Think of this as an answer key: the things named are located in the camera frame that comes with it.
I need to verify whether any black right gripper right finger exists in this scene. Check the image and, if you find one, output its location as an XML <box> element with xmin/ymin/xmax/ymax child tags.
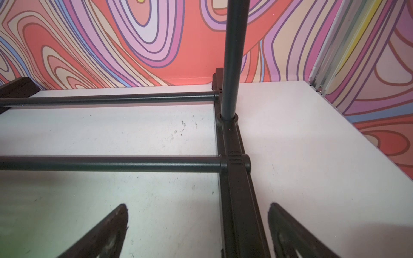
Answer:
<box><xmin>268</xmin><ymin>203</ymin><xmax>338</xmax><ymax>258</ymax></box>

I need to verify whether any black clothes rack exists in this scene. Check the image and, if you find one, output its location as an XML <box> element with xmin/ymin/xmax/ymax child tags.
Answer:
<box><xmin>1</xmin><ymin>1</ymin><xmax>270</xmax><ymax>258</ymax></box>

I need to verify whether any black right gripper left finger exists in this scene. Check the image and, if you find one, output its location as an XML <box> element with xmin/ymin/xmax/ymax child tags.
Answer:
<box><xmin>59</xmin><ymin>204</ymin><xmax>129</xmax><ymax>258</ymax></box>

